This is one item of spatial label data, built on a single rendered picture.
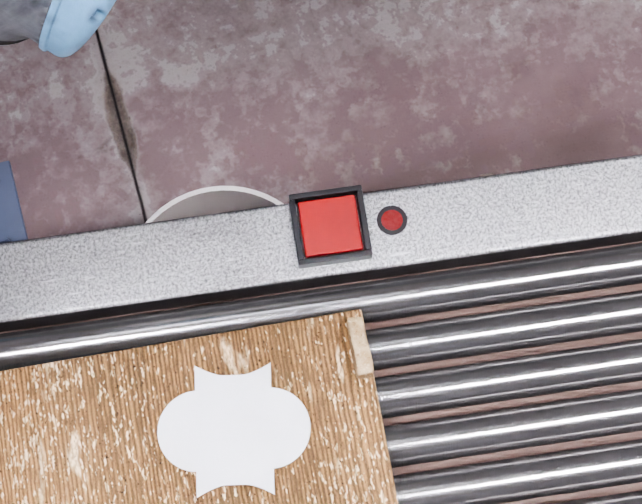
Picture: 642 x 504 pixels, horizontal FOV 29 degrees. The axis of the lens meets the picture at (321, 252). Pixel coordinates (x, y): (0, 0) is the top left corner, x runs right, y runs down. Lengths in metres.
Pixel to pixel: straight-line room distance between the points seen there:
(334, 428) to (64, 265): 0.32
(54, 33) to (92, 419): 0.46
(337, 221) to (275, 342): 0.14
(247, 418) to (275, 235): 0.20
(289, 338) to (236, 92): 1.14
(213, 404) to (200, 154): 1.12
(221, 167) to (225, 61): 0.21
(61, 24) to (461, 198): 0.54
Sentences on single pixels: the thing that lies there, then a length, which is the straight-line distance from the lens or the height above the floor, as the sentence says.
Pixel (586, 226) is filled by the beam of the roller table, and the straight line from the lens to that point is 1.33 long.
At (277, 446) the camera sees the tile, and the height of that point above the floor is 0.94.
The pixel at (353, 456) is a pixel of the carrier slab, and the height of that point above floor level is 0.94.
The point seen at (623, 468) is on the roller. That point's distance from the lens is 1.29.
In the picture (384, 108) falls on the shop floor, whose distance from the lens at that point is 2.33.
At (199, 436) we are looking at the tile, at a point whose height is 0.94.
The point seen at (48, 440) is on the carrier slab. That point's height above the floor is 0.94.
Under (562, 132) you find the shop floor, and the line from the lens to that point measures 2.35.
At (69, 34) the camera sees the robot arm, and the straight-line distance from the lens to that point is 0.93.
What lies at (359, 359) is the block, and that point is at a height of 0.96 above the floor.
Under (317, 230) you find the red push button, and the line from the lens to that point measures 1.28.
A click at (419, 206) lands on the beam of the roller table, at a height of 0.91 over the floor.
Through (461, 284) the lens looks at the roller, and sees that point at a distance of 1.29.
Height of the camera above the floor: 2.16
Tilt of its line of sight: 75 degrees down
